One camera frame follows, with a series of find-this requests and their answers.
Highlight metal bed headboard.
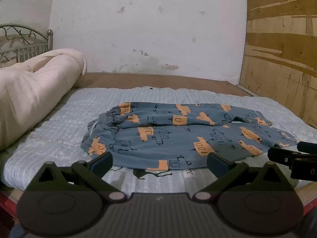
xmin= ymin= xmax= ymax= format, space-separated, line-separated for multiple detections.
xmin=0 ymin=23 xmax=54 ymax=68

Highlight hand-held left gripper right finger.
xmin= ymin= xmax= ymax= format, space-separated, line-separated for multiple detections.
xmin=193 ymin=152 xmax=296 ymax=202

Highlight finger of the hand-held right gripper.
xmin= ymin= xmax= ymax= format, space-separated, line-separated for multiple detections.
xmin=296 ymin=141 xmax=317 ymax=155
xmin=267 ymin=146 xmax=298 ymax=166

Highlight wooden bed platform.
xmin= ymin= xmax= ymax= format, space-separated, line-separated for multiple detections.
xmin=0 ymin=72 xmax=317 ymax=206

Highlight plywood panel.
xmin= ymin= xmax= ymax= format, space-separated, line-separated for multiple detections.
xmin=238 ymin=0 xmax=317 ymax=130

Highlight blue pants with orange print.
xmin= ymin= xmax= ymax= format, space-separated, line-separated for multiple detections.
xmin=80 ymin=101 xmax=299 ymax=171

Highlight rolled cream duvet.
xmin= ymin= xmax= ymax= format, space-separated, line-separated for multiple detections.
xmin=0 ymin=49 xmax=87 ymax=152

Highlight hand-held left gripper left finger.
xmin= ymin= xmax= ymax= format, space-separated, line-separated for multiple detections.
xmin=23 ymin=151 xmax=127 ymax=202

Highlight light blue quilted bed pad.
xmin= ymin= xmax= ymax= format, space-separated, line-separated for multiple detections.
xmin=4 ymin=86 xmax=317 ymax=194

